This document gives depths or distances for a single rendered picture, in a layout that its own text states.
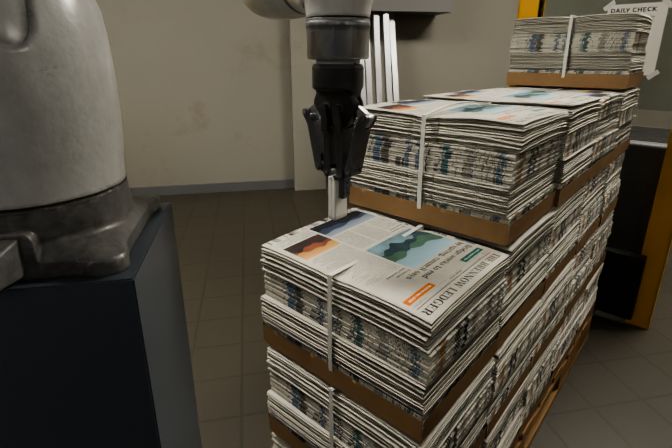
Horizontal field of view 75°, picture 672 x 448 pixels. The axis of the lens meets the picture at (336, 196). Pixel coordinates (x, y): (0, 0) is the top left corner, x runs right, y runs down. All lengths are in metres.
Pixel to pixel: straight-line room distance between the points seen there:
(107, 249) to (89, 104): 0.12
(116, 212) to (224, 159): 3.50
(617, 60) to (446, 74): 2.69
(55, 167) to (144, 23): 3.52
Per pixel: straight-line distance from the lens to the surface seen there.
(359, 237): 0.87
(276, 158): 3.94
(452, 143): 0.87
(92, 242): 0.43
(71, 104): 0.42
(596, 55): 1.68
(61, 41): 0.42
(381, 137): 0.95
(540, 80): 1.72
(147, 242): 0.47
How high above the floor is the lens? 1.18
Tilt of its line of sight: 18 degrees down
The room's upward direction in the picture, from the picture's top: straight up
